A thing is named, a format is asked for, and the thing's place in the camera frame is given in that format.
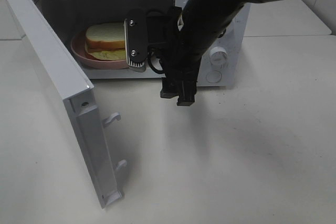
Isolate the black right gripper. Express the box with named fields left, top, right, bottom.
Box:
left=146, top=6, right=201, bottom=106

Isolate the round white door button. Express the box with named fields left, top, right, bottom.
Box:
left=206, top=70, right=222, bottom=83

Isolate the white bread sandwich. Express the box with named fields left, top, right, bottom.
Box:
left=85, top=23, right=126, bottom=61

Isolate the white microwave door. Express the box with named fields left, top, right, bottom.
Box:
left=6, top=0, right=126, bottom=208

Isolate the pink round plate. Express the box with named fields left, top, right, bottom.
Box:
left=70, top=30, right=129, bottom=70

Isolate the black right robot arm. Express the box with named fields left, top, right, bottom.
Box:
left=146, top=0, right=280, bottom=106

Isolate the lower white timer knob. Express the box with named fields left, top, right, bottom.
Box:
left=209, top=46, right=228, bottom=67

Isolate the white microwave oven body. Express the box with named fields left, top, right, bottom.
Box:
left=6, top=0, right=187, bottom=79

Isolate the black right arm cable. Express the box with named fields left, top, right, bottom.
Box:
left=145, top=8, right=174, bottom=76

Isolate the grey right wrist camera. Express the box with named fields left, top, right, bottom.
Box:
left=124, top=9, right=148, bottom=72

